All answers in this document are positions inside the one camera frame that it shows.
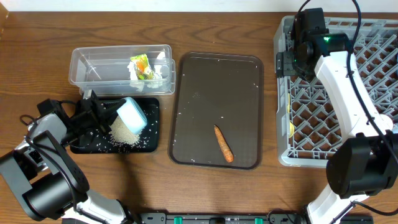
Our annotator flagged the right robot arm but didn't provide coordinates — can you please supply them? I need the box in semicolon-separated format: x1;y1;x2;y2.
275;7;397;223

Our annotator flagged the light blue small bowl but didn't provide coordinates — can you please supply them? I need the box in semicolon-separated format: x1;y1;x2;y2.
117;97;147;134

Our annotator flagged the green orange snack wrapper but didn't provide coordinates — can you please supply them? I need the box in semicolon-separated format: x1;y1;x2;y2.
127;54;154;80

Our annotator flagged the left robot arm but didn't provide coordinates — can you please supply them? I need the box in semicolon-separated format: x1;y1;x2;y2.
1;96;141;223

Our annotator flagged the white rice pile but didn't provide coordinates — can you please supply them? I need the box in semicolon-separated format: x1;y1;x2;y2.
109;116;140;146

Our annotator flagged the grey dishwasher rack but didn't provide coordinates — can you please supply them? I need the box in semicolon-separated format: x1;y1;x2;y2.
276;19;397;168

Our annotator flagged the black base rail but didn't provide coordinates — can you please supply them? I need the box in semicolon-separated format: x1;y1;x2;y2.
136;212;374;224

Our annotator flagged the white tissue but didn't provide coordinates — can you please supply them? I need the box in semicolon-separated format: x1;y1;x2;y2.
127;62;144;92
147;65;163;88

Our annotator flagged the orange carrot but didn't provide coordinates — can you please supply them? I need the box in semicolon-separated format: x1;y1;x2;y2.
214;125;234;162

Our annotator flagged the black plastic bin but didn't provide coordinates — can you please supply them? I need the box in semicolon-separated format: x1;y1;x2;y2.
70;98;160;154

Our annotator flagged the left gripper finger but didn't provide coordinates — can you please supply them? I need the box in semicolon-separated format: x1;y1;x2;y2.
101;114;118;134
99;100;126;113

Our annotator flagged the dark brown serving tray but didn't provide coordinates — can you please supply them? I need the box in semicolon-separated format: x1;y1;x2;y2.
168;52;264;170

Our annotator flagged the pale yellow spoon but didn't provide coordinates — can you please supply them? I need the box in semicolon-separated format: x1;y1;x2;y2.
287;94;295;138

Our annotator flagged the clear plastic bin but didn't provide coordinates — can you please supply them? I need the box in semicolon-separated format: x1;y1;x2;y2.
69;44;176;96

